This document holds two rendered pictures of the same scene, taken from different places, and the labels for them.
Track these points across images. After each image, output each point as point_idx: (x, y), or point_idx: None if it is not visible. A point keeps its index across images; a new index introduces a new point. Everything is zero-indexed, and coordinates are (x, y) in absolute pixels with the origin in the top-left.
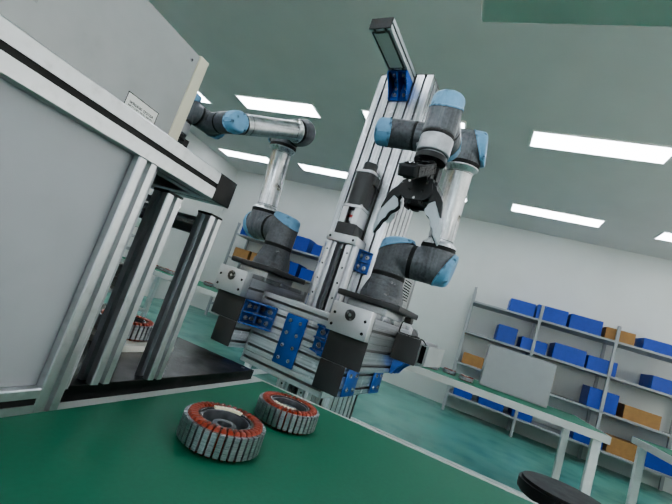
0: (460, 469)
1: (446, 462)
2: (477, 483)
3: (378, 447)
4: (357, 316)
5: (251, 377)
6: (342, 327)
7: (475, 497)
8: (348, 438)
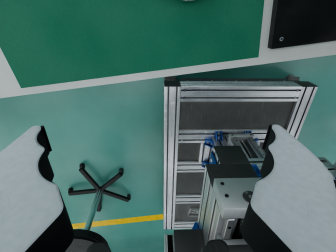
0: (77, 85)
1: (88, 85)
2: (58, 68)
3: (124, 34)
4: (240, 198)
5: (270, 54)
6: (248, 183)
7: (46, 32)
8: (145, 17)
